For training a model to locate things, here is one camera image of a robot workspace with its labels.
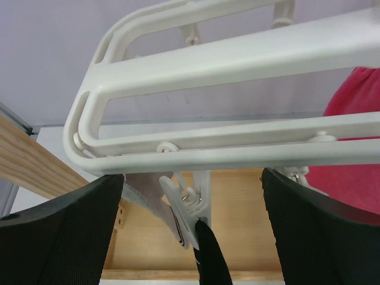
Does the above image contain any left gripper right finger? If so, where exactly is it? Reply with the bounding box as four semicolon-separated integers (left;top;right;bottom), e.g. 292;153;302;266
261;168;379;284

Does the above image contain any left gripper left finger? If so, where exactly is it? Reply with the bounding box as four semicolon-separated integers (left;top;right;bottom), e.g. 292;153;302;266
1;175;124;284

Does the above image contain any white plastic clip hanger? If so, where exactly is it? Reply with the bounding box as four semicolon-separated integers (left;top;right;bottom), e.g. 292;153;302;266
63;1;379;248

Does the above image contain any pink towel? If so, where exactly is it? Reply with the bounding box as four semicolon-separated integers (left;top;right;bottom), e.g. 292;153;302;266
304;66;380;214

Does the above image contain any wooden clothes rack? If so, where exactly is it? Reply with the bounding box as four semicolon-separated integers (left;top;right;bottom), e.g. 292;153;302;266
1;116;283;284

